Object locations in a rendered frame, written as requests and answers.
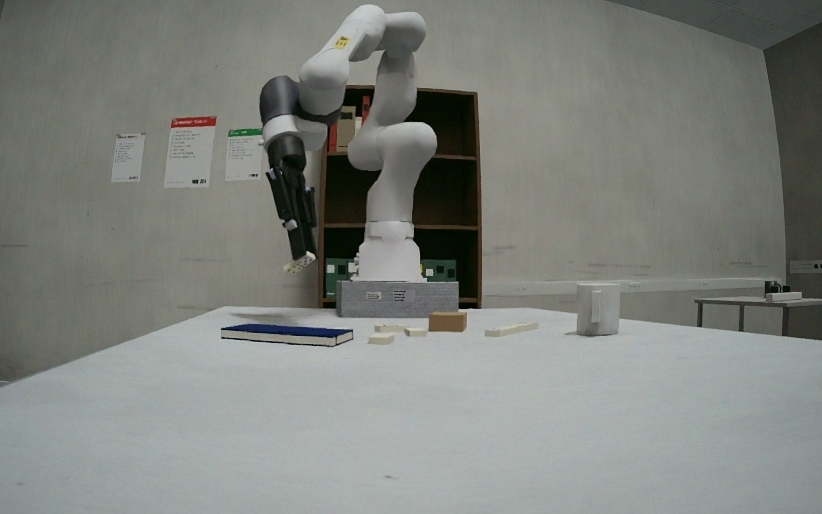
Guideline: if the grey mug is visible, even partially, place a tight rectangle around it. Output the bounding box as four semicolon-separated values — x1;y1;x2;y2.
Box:
576;284;620;336

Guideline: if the brown rectangular box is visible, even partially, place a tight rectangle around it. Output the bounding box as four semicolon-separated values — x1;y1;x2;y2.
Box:
428;312;467;332

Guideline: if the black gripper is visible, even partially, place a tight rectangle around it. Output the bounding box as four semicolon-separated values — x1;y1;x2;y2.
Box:
266;136;319;263

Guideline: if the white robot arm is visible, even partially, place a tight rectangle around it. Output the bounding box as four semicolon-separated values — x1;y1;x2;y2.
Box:
258;5;437;282

